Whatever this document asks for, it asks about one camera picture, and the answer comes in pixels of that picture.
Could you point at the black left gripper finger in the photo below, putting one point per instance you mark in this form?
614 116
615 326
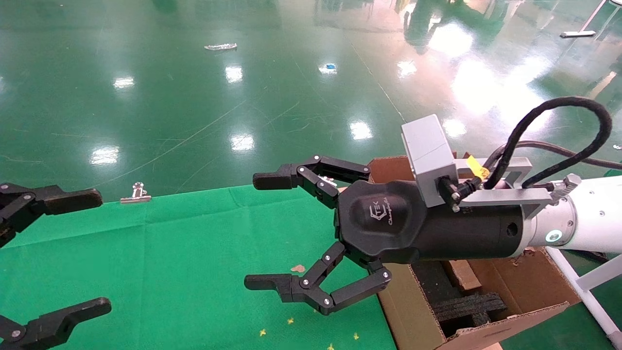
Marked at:
58 323
68 200

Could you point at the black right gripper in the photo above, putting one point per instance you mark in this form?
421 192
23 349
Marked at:
388 223

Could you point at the small brown cardboard box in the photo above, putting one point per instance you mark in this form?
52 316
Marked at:
464 274

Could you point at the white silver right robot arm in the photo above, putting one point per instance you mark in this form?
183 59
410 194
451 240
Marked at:
593 214

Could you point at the large open brown carton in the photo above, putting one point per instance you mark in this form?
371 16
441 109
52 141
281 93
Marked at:
418 316

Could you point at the silver binder clip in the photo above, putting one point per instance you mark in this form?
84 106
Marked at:
327 181
138 194

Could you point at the green table cloth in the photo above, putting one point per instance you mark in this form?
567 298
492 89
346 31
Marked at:
170 253

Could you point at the black cross-shaped foam block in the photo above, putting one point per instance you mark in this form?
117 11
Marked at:
466 308

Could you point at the white stand base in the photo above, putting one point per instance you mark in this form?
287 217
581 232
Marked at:
577 33

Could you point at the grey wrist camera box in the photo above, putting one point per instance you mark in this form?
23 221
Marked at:
427 146

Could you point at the silver camera mount bracket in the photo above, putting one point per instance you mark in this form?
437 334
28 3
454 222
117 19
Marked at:
495 197

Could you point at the white pipe frame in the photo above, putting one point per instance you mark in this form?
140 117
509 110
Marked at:
597 277

